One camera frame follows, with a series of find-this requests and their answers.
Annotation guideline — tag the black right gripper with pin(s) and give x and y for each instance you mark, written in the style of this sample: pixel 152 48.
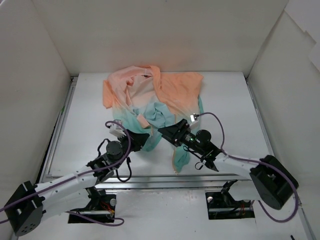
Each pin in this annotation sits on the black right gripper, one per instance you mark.
pixel 179 132

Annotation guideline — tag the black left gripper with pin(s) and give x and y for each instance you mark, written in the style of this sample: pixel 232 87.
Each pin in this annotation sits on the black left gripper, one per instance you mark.
pixel 135 140

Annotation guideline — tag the orange and teal jacket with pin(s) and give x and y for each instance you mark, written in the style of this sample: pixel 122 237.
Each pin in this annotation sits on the orange and teal jacket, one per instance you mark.
pixel 145 99

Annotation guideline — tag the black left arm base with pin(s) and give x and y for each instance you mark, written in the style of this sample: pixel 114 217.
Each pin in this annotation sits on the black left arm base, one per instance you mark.
pixel 101 206

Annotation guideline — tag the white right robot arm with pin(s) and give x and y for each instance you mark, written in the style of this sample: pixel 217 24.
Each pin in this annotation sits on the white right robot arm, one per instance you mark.
pixel 273 182

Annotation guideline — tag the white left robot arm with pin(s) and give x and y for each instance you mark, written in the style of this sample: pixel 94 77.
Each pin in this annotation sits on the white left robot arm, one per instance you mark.
pixel 32 204

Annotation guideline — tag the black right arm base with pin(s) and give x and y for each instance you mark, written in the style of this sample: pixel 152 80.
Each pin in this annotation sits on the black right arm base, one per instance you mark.
pixel 221 206

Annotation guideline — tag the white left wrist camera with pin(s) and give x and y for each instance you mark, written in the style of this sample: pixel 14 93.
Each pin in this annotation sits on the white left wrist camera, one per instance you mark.
pixel 115 128

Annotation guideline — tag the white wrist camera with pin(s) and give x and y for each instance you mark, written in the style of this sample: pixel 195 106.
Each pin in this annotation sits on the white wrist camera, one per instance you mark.
pixel 115 128
pixel 194 122

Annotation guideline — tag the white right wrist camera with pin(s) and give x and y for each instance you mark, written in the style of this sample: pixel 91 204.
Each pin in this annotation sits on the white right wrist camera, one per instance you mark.
pixel 194 122

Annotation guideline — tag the aluminium table edge rail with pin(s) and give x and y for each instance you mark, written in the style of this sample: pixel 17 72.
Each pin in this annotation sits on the aluminium table edge rail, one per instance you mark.
pixel 170 182

